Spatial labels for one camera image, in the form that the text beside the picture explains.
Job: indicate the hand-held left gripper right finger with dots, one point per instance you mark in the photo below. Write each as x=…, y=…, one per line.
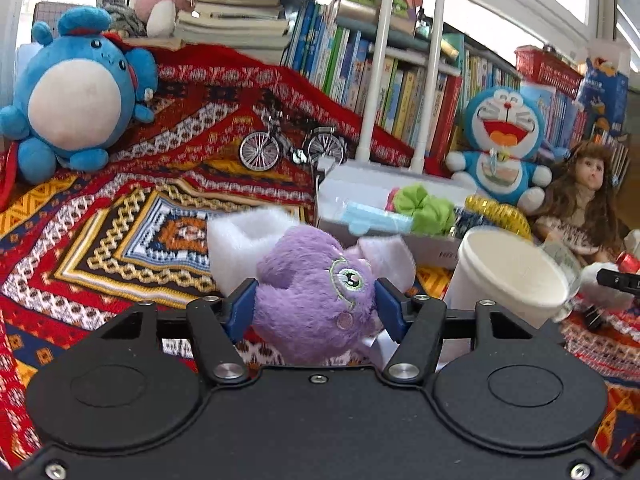
x=390, y=310

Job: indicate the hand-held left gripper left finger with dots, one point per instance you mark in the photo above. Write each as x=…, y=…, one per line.
x=242, y=310

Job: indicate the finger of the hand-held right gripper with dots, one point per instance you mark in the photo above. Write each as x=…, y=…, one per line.
x=620, y=281

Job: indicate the purple plush toy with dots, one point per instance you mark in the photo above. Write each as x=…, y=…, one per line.
x=310, y=300

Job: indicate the light blue face mask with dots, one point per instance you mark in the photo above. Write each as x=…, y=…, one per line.
x=375, y=217

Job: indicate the green hair scrunchie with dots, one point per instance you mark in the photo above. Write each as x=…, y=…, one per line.
x=430, y=210

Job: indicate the navy blue patterned cloth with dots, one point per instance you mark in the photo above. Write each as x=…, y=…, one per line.
x=467, y=220

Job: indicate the white cardboard box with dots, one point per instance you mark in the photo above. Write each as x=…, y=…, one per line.
x=350, y=180

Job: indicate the yellow sequin bow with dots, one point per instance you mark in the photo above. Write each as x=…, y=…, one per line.
x=500, y=210

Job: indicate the red can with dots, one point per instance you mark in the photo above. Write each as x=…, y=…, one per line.
x=627, y=262

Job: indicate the white fluffy pompom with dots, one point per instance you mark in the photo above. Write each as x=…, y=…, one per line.
x=590, y=285

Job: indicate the black power adapter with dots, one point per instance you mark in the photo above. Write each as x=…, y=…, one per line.
x=592, y=317

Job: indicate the green floral cloth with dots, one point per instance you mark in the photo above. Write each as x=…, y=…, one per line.
x=562, y=260

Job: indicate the white foam piece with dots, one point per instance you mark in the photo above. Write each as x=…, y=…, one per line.
x=240, y=245

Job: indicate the brown haired doll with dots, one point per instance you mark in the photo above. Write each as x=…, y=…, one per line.
x=592, y=175

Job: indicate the white paper cup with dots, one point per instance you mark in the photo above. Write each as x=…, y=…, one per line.
x=505, y=280

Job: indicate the miniature metal bicycle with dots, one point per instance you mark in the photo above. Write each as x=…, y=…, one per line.
x=300, y=155

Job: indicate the blue printed box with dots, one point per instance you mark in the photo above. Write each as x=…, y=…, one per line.
x=602, y=95

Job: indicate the blue white cat plush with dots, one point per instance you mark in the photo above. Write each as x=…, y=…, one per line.
x=505, y=115

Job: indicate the red plastic basket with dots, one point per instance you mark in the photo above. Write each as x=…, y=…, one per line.
x=547, y=67

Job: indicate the white pipe rack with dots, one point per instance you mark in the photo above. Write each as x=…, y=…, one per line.
x=375, y=85

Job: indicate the row of books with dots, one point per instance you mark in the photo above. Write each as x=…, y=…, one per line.
x=345, y=60

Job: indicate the blue round plush toy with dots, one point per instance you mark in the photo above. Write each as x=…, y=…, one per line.
x=75, y=105

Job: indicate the stack of books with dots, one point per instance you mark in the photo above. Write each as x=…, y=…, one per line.
x=230, y=25

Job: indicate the grey knitted cloth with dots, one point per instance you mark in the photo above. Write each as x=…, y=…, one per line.
x=122, y=15

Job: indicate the grey chair back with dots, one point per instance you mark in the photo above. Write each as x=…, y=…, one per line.
x=50, y=14

